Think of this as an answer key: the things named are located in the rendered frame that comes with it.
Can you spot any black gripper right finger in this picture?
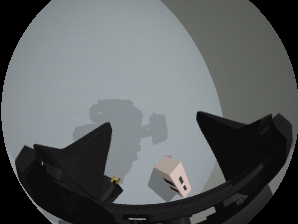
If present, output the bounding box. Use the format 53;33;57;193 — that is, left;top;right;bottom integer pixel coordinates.
197;112;273;181

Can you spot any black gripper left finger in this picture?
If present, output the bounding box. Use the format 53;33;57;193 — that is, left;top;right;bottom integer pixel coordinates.
33;123;112;201

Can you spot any black two-prong plug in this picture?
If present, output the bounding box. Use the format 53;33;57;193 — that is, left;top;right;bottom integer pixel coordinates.
100;176;124;202

